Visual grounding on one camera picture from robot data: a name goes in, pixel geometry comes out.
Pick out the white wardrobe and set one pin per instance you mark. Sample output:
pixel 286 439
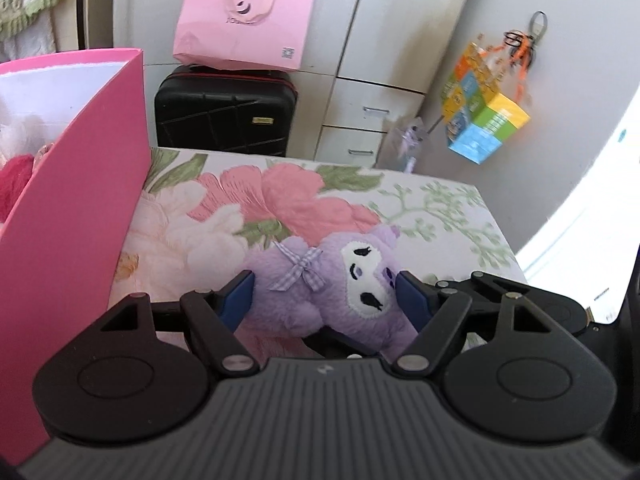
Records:
pixel 380 35

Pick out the purple plush toy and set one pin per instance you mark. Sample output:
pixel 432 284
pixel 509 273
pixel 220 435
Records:
pixel 325 285

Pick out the floral bedsheet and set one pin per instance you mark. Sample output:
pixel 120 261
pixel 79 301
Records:
pixel 300 195

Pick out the pink patterned cloth pouch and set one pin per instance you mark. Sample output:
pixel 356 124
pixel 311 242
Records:
pixel 44 154

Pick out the white hanging garment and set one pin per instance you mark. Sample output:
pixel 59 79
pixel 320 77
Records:
pixel 35 42

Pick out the white door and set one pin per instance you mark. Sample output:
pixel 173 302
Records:
pixel 575 240

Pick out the small purple hanging charm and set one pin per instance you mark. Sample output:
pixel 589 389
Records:
pixel 410 137

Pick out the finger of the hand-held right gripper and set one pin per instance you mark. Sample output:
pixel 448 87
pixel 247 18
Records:
pixel 335 346
pixel 487 287

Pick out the pink paper bag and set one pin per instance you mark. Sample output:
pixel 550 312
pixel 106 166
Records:
pixel 240 15

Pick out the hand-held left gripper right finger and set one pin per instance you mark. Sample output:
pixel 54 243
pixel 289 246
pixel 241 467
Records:
pixel 412 296

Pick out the red fluffy puff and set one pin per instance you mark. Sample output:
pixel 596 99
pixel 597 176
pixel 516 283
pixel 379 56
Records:
pixel 12 185

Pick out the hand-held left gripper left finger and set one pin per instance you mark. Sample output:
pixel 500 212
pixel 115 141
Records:
pixel 235 301

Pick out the black suitcase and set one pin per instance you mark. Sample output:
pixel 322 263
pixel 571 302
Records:
pixel 220 110

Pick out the pink cardboard box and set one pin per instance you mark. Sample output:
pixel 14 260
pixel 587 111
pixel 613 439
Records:
pixel 65 240

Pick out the colourful cube bag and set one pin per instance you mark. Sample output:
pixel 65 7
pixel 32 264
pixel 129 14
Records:
pixel 482 115

